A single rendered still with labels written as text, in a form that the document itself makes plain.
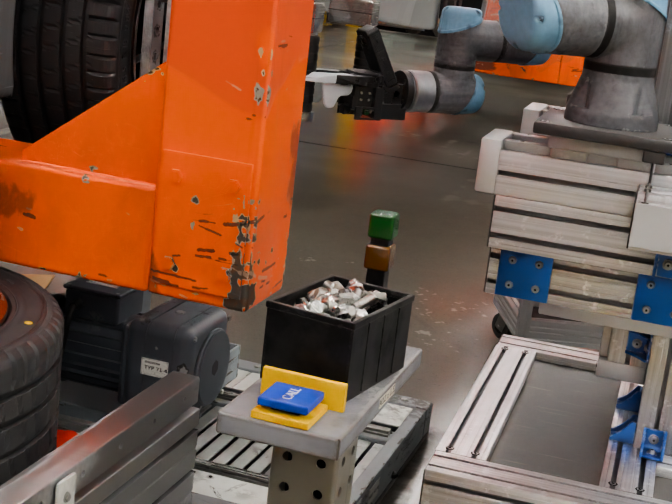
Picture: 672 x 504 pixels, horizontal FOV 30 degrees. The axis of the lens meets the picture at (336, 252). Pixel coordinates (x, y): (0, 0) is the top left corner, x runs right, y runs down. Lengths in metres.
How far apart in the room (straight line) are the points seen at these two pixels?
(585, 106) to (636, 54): 0.11
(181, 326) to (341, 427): 0.55
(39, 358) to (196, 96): 0.43
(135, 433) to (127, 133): 0.44
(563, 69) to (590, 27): 3.91
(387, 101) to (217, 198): 0.55
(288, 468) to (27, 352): 0.40
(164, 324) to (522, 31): 0.76
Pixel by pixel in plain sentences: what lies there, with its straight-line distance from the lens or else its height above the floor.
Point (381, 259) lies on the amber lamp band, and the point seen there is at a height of 0.59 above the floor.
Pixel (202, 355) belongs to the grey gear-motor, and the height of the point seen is 0.36.
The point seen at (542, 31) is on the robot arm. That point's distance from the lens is 1.96.
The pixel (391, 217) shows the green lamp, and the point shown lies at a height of 0.66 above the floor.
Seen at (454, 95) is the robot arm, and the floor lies 0.81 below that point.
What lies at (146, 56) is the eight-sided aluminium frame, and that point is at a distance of 2.19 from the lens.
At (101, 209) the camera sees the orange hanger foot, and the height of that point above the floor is 0.63.
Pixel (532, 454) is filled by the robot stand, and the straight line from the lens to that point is 2.30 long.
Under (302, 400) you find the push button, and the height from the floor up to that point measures 0.48.
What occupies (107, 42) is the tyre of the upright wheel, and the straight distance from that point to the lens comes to 2.15.
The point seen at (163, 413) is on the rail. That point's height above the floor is 0.37.
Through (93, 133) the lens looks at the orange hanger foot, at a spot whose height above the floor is 0.74.
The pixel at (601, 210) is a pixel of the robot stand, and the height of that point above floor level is 0.69.
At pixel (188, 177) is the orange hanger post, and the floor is 0.71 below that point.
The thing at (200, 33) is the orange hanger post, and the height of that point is 0.91.
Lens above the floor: 1.06
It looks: 14 degrees down
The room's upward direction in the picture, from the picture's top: 7 degrees clockwise
